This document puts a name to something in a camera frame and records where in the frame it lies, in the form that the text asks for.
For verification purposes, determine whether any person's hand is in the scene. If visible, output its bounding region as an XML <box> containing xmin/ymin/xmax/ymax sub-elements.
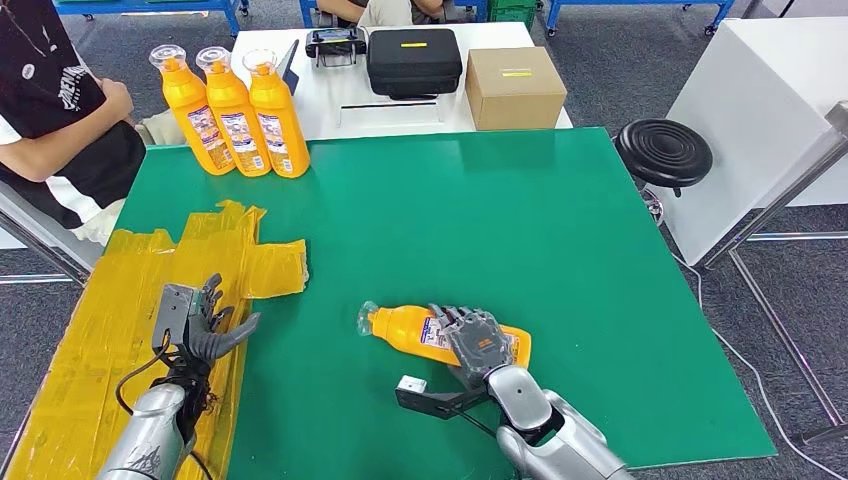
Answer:
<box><xmin>99</xmin><ymin>78</ymin><xmax>135</xmax><ymax>124</ymax></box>

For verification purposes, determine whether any clear plastic film wrap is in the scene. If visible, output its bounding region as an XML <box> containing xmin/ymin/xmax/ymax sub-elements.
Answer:
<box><xmin>457</xmin><ymin>311</ymin><xmax>515</xmax><ymax>372</ymax></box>

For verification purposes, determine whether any black remote controller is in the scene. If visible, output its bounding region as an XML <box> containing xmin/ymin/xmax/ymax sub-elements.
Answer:
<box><xmin>305</xmin><ymin>26</ymin><xmax>368</xmax><ymax>69</ymax></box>

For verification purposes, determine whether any cardboard box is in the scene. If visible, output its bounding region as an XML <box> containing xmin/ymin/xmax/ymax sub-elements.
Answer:
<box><xmin>464</xmin><ymin>46</ymin><xmax>569</xmax><ymax>132</ymax></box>

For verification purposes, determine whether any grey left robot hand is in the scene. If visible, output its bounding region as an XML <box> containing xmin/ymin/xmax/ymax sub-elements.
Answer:
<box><xmin>187</xmin><ymin>272</ymin><xmax>262</xmax><ymax>362</ymax></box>

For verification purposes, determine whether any black carrying case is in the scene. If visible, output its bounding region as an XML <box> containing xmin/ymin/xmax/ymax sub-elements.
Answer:
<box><xmin>366</xmin><ymin>28</ymin><xmax>464</xmax><ymax>101</ymax></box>

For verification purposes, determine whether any yellow taped plastic sheet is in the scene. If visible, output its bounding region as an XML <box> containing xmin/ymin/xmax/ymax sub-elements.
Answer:
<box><xmin>6</xmin><ymin>200</ymin><xmax>310</xmax><ymax>480</ymax></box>

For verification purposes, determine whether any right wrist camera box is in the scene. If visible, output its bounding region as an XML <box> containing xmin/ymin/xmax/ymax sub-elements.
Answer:
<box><xmin>395</xmin><ymin>374</ymin><xmax>492</xmax><ymax>422</ymax></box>

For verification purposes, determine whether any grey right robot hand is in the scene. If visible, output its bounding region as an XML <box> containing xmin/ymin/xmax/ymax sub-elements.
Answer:
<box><xmin>427</xmin><ymin>303</ymin><xmax>517</xmax><ymax>392</ymax></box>

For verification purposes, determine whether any green plastic crate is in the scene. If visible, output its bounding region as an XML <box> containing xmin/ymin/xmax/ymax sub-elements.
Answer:
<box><xmin>488</xmin><ymin>0</ymin><xmax>538</xmax><ymax>31</ymax></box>

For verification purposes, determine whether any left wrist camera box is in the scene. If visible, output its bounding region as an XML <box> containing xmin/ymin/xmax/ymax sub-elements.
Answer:
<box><xmin>152</xmin><ymin>283</ymin><xmax>203</xmax><ymax>356</ymax></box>

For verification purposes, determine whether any blue folio tablet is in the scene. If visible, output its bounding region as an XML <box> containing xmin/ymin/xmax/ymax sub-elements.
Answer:
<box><xmin>276</xmin><ymin>39</ymin><xmax>301</xmax><ymax>96</ymax></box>

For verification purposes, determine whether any white table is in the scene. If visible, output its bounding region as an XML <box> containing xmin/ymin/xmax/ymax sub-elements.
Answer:
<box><xmin>230</xmin><ymin>21</ymin><xmax>574</xmax><ymax>142</ymax></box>

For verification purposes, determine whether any silver metal frame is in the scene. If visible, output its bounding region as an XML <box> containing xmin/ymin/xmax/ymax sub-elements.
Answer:
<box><xmin>0</xmin><ymin>185</ymin><xmax>101</xmax><ymax>286</ymax></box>
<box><xmin>702</xmin><ymin>99</ymin><xmax>848</xmax><ymax>444</ymax></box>

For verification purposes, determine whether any white cabinet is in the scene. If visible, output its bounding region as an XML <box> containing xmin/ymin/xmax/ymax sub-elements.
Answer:
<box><xmin>652</xmin><ymin>16</ymin><xmax>848</xmax><ymax>268</ymax></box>

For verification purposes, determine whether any white cable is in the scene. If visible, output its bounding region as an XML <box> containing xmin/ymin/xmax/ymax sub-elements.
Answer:
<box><xmin>672</xmin><ymin>251</ymin><xmax>848</xmax><ymax>480</ymax></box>

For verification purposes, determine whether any person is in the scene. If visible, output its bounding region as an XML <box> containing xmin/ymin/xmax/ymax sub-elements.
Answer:
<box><xmin>316</xmin><ymin>0</ymin><xmax>445</xmax><ymax>28</ymax></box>
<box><xmin>0</xmin><ymin>0</ymin><xmax>187</xmax><ymax>246</ymax></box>

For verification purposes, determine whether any orange detergent bottle clear cap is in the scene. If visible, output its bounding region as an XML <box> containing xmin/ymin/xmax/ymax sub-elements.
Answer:
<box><xmin>356</xmin><ymin>301</ymin><xmax>533</xmax><ymax>371</ymax></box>
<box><xmin>148</xmin><ymin>44</ymin><xmax>236</xmax><ymax>178</ymax></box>
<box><xmin>195</xmin><ymin>45</ymin><xmax>272</xmax><ymax>179</ymax></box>
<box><xmin>241</xmin><ymin>47</ymin><xmax>311</xmax><ymax>180</ymax></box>

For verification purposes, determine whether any black round stool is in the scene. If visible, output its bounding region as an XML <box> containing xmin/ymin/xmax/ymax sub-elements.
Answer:
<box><xmin>614</xmin><ymin>118</ymin><xmax>715</xmax><ymax>199</ymax></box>

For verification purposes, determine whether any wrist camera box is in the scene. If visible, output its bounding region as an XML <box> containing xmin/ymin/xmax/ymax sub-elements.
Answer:
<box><xmin>395</xmin><ymin>374</ymin><xmax>492</xmax><ymax>422</ymax></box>
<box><xmin>152</xmin><ymin>283</ymin><xmax>203</xmax><ymax>356</ymax></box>

